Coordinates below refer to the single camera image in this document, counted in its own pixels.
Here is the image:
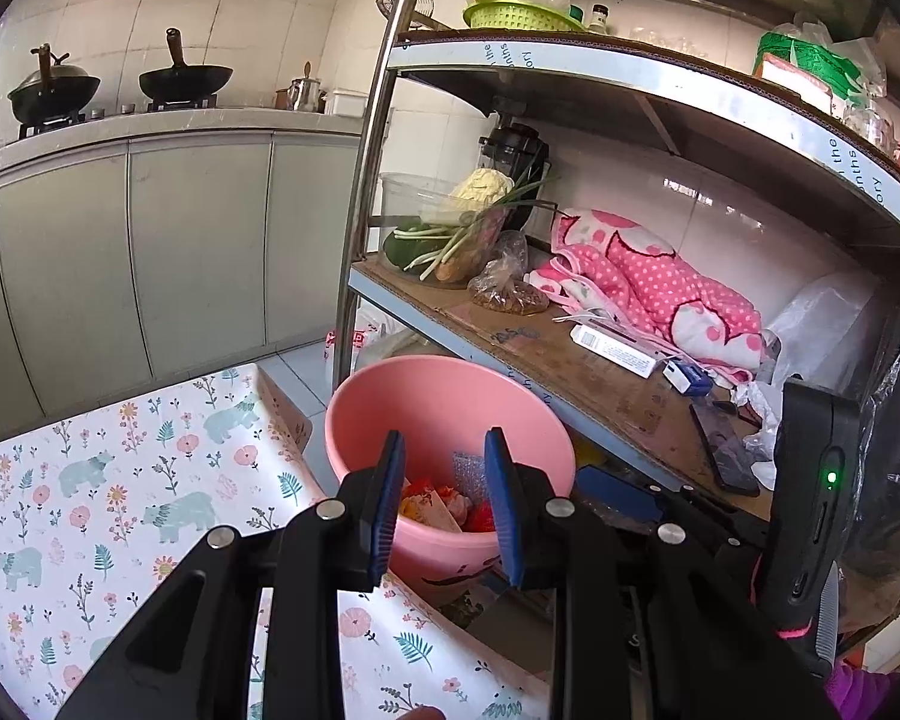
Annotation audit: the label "pink white snack bag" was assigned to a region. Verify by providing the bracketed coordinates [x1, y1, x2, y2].
[403, 486, 471, 533]

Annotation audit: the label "red plastic wrapper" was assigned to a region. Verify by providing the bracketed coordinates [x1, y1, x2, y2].
[400, 478, 494, 533]

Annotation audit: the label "silver mesh scouring cloth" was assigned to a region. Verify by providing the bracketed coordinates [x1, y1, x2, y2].
[452, 452, 489, 504]

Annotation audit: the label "purple sleeve forearm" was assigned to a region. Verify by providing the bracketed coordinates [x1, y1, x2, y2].
[824, 661, 900, 720]

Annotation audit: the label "kitchen counter cabinets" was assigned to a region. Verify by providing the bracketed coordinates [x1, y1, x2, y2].
[0, 109, 361, 440]

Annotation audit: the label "metal storage rack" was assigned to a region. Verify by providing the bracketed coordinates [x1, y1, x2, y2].
[338, 29, 900, 497]

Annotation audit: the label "black smartphone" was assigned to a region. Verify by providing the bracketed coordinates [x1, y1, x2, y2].
[689, 398, 761, 497]

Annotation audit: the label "blue small box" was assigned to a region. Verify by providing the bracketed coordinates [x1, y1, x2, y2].
[662, 358, 713, 398]

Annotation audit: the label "white medicine box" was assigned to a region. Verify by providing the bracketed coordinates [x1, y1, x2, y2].
[571, 323, 660, 379]

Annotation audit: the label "floral bear tablecloth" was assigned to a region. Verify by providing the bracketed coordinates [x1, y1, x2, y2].
[0, 364, 549, 718]

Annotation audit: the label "pink plastic bucket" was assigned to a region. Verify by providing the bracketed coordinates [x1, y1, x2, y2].
[325, 355, 575, 606]

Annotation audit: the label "pink polka dot cloth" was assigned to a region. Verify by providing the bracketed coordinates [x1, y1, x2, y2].
[525, 208, 764, 383]

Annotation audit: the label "bag of brown food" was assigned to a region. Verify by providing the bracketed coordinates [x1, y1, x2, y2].
[468, 231, 549, 316]

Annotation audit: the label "green onions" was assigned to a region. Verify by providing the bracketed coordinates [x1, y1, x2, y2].
[379, 179, 557, 288]

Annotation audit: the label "cauliflower head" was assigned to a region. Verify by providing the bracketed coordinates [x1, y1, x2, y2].
[448, 167, 515, 215]

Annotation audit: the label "black blender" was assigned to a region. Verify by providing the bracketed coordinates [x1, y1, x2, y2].
[478, 124, 551, 231]

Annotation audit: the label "green plastic colander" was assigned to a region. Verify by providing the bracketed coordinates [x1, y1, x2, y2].
[463, 0, 583, 32]

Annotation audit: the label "steel kettle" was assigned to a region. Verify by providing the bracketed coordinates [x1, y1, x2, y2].
[286, 62, 325, 112]

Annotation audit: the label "black frying pan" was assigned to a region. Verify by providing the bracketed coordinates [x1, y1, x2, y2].
[137, 28, 233, 106]

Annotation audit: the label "black wok with lid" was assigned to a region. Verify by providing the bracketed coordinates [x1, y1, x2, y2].
[7, 44, 100, 127]

